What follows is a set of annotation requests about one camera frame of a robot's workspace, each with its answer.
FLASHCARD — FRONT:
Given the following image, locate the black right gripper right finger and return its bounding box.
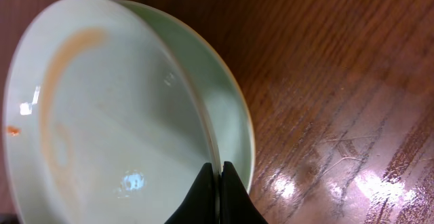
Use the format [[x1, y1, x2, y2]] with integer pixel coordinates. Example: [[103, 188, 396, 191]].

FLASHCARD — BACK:
[[220, 162, 267, 224]]

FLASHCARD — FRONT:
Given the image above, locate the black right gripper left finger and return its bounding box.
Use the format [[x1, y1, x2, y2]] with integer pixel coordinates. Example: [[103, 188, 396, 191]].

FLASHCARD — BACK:
[[165, 163, 217, 224]]

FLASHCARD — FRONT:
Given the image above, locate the pale green plate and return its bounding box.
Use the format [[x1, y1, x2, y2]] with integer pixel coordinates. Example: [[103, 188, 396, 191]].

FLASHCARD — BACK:
[[116, 0, 255, 191]]

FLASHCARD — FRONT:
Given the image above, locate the light blue plate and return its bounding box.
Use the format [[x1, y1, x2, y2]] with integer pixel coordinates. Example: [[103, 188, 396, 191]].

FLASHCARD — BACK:
[[3, 0, 220, 223]]

